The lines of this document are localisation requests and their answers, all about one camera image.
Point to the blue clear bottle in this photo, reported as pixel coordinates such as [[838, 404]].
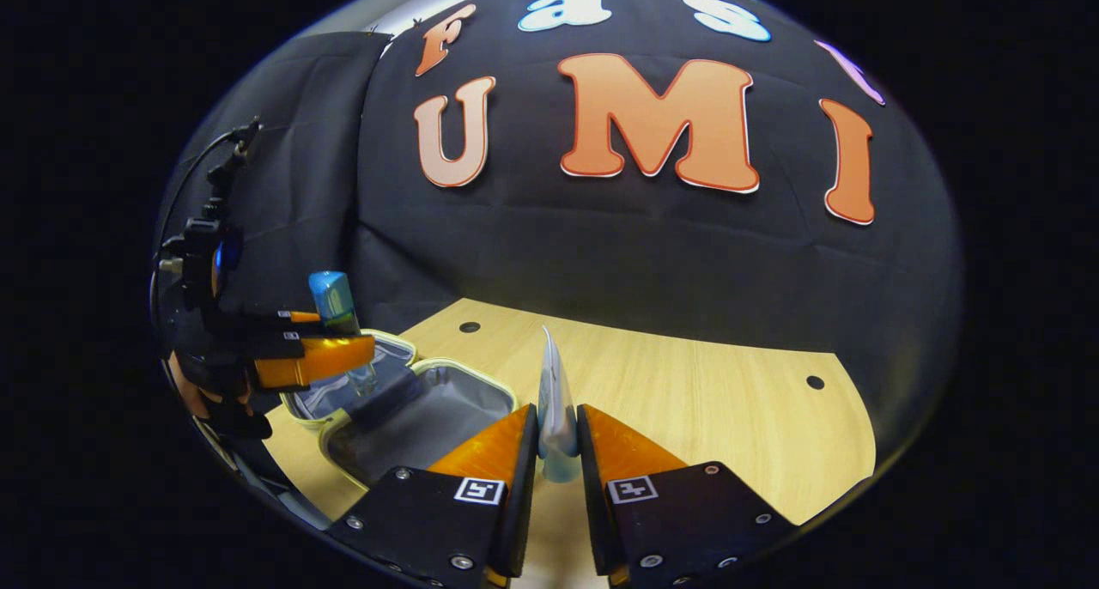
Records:
[[333, 301]]

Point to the black backdrop cloth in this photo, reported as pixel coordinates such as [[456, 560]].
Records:
[[601, 245]]

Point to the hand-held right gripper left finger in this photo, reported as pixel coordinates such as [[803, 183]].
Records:
[[511, 486]]

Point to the blue white tube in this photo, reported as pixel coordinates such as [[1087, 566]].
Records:
[[556, 400]]

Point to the cream yellow suitcase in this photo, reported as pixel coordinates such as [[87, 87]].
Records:
[[412, 426]]

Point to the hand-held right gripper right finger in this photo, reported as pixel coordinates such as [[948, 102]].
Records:
[[592, 486]]

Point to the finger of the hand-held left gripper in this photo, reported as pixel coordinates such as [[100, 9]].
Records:
[[318, 359], [296, 317]]

